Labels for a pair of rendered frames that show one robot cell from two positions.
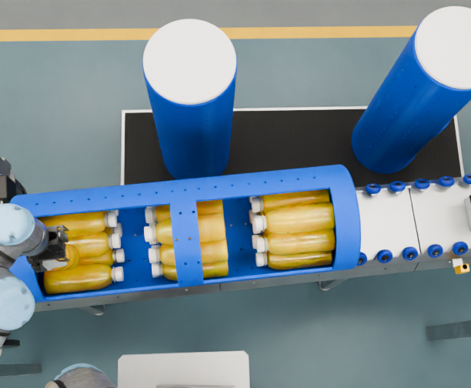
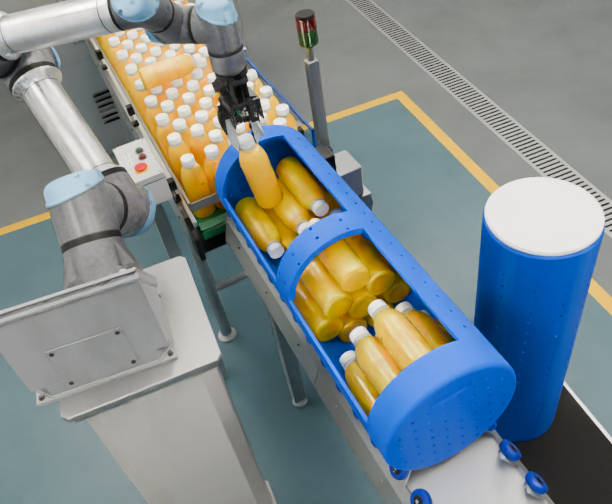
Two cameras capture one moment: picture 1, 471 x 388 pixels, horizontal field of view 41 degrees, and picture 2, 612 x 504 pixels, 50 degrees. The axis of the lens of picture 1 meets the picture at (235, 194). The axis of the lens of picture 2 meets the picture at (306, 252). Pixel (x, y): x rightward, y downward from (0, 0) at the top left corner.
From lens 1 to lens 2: 106 cm
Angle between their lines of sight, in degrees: 46
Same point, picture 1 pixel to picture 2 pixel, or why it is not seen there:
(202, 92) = (514, 236)
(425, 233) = not seen: outside the picture
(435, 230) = not seen: outside the picture
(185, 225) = (328, 228)
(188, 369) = (184, 312)
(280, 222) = (385, 319)
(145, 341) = (282, 459)
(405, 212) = not seen: outside the picture
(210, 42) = (580, 220)
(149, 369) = (175, 282)
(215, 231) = (342, 266)
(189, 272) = (287, 268)
